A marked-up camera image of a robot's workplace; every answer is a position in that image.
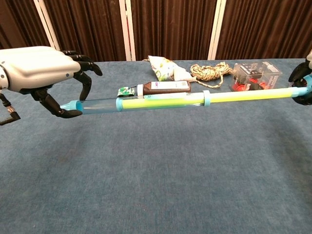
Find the blue velvet table cloth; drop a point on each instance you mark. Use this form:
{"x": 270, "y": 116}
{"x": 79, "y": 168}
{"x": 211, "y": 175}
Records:
{"x": 146, "y": 190}

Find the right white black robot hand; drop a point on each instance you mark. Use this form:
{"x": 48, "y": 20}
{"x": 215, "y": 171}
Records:
{"x": 298, "y": 73}

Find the brown bottle white cap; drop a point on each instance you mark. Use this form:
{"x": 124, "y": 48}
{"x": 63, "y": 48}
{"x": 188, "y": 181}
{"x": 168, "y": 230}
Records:
{"x": 165, "y": 88}

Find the clear box red black pieces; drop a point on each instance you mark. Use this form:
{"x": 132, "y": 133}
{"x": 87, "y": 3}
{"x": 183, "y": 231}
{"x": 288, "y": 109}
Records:
{"x": 256, "y": 73}

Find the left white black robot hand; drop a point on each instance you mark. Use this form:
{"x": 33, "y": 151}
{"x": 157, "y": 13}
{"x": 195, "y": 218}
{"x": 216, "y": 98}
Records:
{"x": 36, "y": 68}

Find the small green toy car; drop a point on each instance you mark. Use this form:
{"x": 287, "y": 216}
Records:
{"x": 125, "y": 91}

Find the clear syringe barrel blue nozzle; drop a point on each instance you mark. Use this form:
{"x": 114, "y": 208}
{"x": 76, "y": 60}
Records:
{"x": 97, "y": 107}

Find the brown curtain screen panel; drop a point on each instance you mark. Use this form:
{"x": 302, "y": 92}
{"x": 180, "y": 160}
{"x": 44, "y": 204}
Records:
{"x": 85, "y": 29}
{"x": 268, "y": 29}
{"x": 170, "y": 29}
{"x": 19, "y": 24}

